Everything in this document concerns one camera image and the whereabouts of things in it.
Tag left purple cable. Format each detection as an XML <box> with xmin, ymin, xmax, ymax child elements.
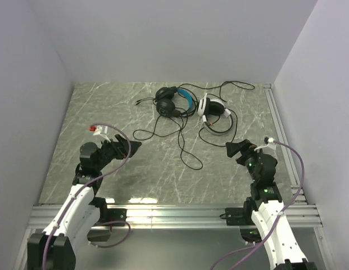
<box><xmin>42</xmin><ymin>123</ymin><xmax>132</xmax><ymax>270</ymax></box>

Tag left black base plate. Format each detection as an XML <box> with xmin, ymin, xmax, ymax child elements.
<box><xmin>104</xmin><ymin>208</ymin><xmax>127</xmax><ymax>227</ymax></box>

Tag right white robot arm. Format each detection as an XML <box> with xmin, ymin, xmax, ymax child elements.
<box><xmin>225</xmin><ymin>137</ymin><xmax>316</xmax><ymax>269</ymax></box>

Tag black blue headphones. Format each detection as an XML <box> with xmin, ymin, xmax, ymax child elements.
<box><xmin>155</xmin><ymin>86</ymin><xmax>193</xmax><ymax>118</ymax></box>

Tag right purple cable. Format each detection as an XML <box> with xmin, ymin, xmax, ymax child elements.
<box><xmin>209</xmin><ymin>139</ymin><xmax>306</xmax><ymax>270</ymax></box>

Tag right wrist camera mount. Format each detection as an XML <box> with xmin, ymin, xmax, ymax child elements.
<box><xmin>254</xmin><ymin>137</ymin><xmax>277</xmax><ymax>151</ymax></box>

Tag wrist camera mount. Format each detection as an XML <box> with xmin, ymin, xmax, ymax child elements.
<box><xmin>254</xmin><ymin>137</ymin><xmax>277</xmax><ymax>151</ymax></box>
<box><xmin>89</xmin><ymin>125</ymin><xmax>110</xmax><ymax>141</ymax></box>

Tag aluminium right side rail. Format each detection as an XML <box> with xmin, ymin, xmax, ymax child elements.
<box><xmin>264</xmin><ymin>84</ymin><xmax>300</xmax><ymax>194</ymax></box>

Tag white headphones black cable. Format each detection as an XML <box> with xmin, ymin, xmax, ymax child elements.
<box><xmin>177</xmin><ymin>80</ymin><xmax>255</xmax><ymax>147</ymax></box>

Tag black headphone cable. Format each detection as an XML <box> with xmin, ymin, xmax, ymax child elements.
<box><xmin>133</xmin><ymin>87</ymin><xmax>203</xmax><ymax>170</ymax></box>

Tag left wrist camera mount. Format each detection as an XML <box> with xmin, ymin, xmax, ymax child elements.
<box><xmin>89</xmin><ymin>125</ymin><xmax>110</xmax><ymax>141</ymax></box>

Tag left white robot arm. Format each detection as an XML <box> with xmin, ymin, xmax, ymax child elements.
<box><xmin>27</xmin><ymin>134</ymin><xmax>142</xmax><ymax>269</ymax></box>

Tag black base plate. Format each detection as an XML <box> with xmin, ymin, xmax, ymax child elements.
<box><xmin>104</xmin><ymin>208</ymin><xmax>127</xmax><ymax>227</ymax></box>
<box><xmin>224</xmin><ymin>208</ymin><xmax>248</xmax><ymax>226</ymax></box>

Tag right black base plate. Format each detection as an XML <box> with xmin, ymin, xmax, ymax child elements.
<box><xmin>224</xmin><ymin>208</ymin><xmax>248</xmax><ymax>226</ymax></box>

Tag purple cable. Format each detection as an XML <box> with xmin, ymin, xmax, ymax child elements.
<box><xmin>42</xmin><ymin>123</ymin><xmax>132</xmax><ymax>270</ymax></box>
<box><xmin>209</xmin><ymin>139</ymin><xmax>306</xmax><ymax>270</ymax></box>

